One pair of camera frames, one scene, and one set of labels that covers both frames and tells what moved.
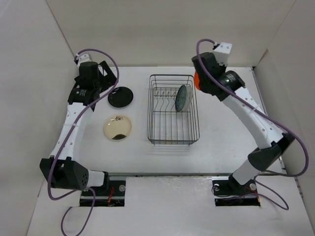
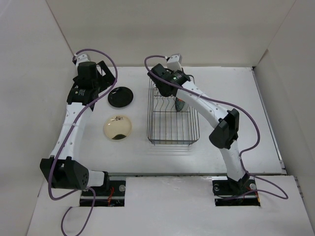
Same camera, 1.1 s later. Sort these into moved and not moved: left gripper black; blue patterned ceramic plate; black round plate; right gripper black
Moved: right gripper black
Not moved: left gripper black; black round plate; blue patterned ceramic plate
